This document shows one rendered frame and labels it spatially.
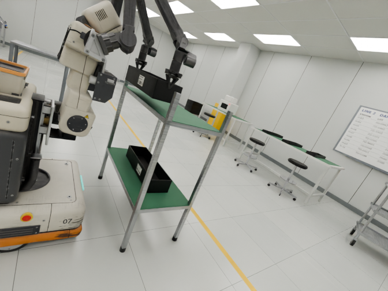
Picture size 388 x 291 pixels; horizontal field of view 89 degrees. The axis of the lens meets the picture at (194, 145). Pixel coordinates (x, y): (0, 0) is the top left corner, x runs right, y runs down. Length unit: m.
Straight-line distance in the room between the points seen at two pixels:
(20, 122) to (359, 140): 5.49
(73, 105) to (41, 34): 9.23
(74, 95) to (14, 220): 0.70
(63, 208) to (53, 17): 9.48
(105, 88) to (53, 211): 0.74
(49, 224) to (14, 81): 0.77
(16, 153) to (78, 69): 0.50
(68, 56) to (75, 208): 0.84
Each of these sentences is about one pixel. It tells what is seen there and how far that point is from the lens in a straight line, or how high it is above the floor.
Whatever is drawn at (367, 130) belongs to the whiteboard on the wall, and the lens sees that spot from 5.55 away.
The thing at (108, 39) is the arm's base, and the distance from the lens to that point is 1.11.
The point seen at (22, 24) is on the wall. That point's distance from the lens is 10.50.
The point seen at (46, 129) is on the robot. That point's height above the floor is 0.64.
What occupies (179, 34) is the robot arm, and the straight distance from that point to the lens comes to 1.22.
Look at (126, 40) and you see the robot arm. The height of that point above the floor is 1.24.
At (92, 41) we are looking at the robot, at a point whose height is 1.18.
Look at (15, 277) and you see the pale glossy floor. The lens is 1.47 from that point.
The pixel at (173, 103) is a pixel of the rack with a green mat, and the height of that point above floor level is 1.04.
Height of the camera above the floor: 1.17
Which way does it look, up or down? 16 degrees down
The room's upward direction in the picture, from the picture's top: 22 degrees clockwise
